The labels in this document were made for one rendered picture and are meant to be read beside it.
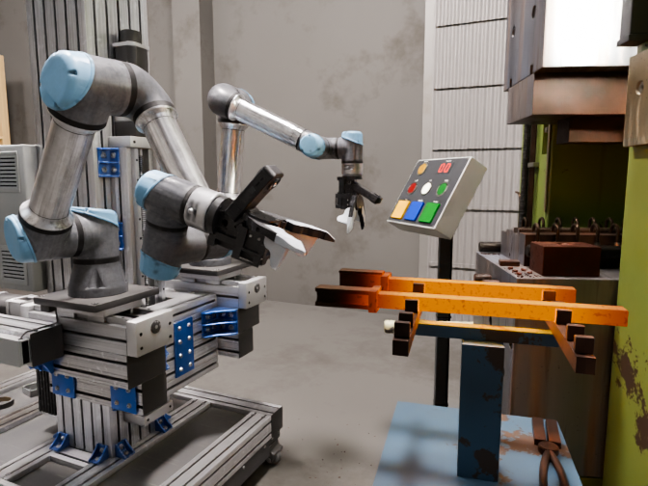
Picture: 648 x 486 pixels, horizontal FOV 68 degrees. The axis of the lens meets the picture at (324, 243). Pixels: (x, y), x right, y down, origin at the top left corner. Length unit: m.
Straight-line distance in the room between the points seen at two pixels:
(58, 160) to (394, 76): 3.21
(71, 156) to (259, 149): 3.41
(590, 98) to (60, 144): 1.17
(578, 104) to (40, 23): 1.52
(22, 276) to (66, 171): 0.70
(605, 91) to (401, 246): 2.88
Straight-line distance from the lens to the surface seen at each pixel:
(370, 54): 4.17
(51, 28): 1.78
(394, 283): 0.88
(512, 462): 0.90
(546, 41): 1.23
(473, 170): 1.73
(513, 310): 0.76
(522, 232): 1.29
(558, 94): 1.28
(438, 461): 0.87
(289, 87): 4.41
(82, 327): 1.43
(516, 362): 1.16
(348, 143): 1.71
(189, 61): 4.79
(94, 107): 1.11
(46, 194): 1.25
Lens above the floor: 1.12
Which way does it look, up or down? 7 degrees down
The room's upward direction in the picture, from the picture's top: straight up
